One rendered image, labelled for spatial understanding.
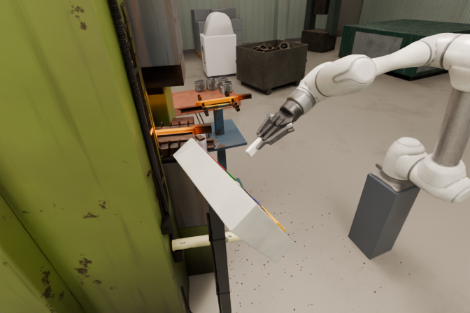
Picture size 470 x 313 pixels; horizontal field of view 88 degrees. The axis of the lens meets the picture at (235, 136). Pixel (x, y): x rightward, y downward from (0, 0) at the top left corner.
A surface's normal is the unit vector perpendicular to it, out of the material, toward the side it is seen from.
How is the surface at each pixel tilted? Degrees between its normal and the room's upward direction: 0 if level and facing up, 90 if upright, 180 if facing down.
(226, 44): 90
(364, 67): 65
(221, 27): 90
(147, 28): 90
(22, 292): 90
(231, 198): 30
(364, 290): 0
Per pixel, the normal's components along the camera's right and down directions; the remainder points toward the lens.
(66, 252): 0.14, 0.51
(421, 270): -0.04, -0.86
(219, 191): -0.45, -0.59
